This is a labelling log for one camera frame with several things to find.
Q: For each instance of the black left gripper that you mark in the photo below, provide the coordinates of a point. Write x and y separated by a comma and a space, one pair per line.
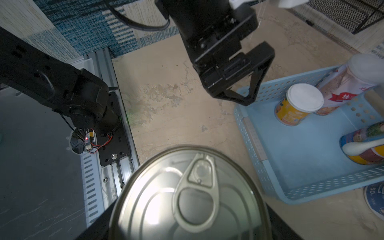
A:
212, 32

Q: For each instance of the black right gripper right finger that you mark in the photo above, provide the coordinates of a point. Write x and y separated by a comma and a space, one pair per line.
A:
280, 230

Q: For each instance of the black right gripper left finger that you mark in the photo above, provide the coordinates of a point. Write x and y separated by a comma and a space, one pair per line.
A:
99, 230

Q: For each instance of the small white-lid yellow can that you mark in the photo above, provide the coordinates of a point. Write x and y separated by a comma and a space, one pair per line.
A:
300, 101

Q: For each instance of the oval fish tin can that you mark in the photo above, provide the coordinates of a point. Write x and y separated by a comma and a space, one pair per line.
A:
190, 193

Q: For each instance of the tall white-lid red label can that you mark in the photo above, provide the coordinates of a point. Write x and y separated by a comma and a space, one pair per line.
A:
359, 74

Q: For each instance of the clear-lid colourful can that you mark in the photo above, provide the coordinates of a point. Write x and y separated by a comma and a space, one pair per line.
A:
365, 146

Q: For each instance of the light blue plastic basket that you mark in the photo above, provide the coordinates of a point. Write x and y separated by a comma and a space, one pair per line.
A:
303, 163

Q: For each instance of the blue lid pencil canister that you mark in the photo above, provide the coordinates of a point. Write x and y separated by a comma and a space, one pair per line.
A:
374, 197

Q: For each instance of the aluminium front rail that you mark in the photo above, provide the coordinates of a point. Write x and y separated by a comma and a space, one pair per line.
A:
106, 171

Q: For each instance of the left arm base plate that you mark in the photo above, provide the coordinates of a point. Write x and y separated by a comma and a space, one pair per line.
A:
119, 146

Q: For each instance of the black wire shelf rack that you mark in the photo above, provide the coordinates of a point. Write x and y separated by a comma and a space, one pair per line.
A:
353, 15

